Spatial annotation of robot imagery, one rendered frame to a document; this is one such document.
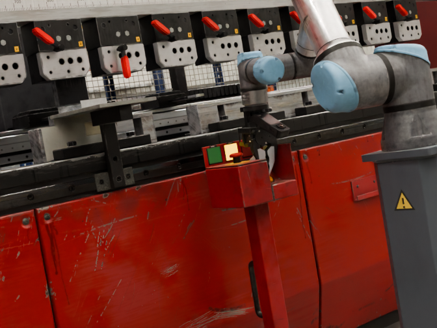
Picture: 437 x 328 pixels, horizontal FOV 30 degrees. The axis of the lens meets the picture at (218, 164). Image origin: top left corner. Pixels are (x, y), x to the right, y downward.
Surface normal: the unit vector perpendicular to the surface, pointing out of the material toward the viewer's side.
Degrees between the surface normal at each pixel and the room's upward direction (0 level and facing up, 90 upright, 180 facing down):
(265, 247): 90
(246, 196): 90
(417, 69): 90
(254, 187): 90
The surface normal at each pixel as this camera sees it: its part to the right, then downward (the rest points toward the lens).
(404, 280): -0.71, 0.16
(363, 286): 0.66, 0.16
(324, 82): -0.89, 0.29
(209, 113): 0.64, -0.07
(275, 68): 0.32, 0.07
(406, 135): -0.48, -0.18
